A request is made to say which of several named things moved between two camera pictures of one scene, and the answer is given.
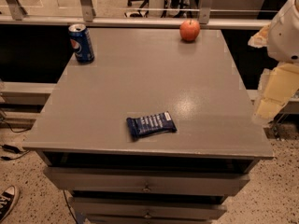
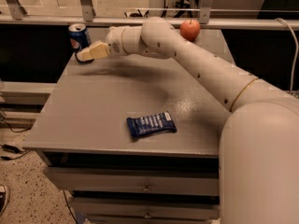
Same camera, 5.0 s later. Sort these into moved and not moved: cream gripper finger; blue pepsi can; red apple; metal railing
Moved: cream gripper finger
Not moved: blue pepsi can; red apple; metal railing
